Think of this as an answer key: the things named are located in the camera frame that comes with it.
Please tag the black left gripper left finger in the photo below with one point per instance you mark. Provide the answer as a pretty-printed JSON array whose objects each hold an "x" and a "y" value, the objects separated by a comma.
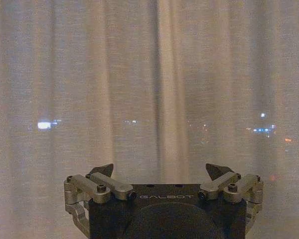
[{"x": 102, "y": 185}]

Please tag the sheer beige curtain panel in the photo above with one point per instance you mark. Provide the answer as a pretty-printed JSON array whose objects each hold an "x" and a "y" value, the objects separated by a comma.
[
  {"x": 74, "y": 87},
  {"x": 239, "y": 87}
]

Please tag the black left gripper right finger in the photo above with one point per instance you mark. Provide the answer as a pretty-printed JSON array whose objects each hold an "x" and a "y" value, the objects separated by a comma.
[{"x": 224, "y": 185}]

